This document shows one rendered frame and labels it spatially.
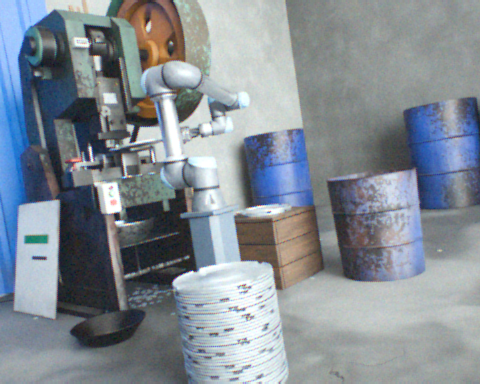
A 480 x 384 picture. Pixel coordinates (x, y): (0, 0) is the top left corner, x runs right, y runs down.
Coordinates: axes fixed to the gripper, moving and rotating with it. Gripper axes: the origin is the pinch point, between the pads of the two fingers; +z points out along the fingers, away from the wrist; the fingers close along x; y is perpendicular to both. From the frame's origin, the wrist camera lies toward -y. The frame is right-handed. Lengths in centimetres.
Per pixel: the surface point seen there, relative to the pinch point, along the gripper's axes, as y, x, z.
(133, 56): -20, -48, 5
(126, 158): -5.3, 4.6, 20.2
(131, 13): -51, -80, 0
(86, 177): 17.8, 10.3, 37.3
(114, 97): -15.9, -28.3, 19.2
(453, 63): -176, -21, -272
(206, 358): 117, 68, 1
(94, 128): -15.6, -14.9, 33.1
